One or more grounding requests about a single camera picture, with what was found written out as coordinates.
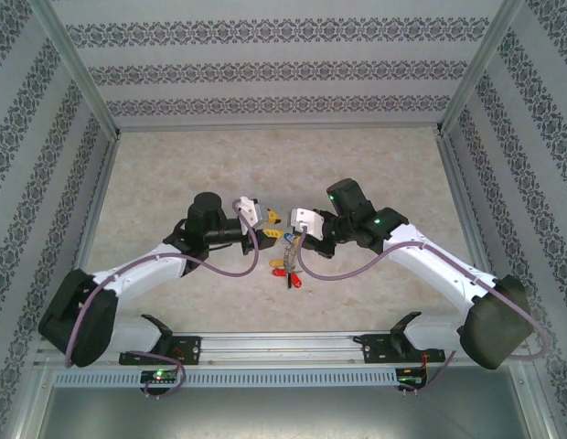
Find metal keyring plate with rings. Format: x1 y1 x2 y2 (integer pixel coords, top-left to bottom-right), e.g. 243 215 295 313
283 241 304 272

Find left circuit board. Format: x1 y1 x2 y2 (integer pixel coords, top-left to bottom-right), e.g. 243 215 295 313
140 369 179 384

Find grey metal panel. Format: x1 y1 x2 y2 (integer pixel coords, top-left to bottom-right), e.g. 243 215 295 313
34 365 554 439

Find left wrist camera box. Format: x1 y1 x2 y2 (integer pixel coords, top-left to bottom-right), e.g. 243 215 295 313
232 196 262 229

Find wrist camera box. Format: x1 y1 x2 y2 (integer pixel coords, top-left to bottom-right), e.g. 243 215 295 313
232 196 262 229
288 208 326 242

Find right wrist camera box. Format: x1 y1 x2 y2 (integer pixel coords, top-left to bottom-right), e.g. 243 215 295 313
288 208 326 242

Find aluminium side rail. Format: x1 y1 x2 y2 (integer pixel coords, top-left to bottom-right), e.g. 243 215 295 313
54 132 124 335
436 132 513 330

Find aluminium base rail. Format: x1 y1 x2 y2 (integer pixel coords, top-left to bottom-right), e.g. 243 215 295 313
34 331 527 368

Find slotted grey cable duct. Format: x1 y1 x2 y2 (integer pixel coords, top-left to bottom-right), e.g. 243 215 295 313
52 368 431 390

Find aluminium frame post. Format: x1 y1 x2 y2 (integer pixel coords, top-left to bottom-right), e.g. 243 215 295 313
36 0 123 138
436 0 525 136

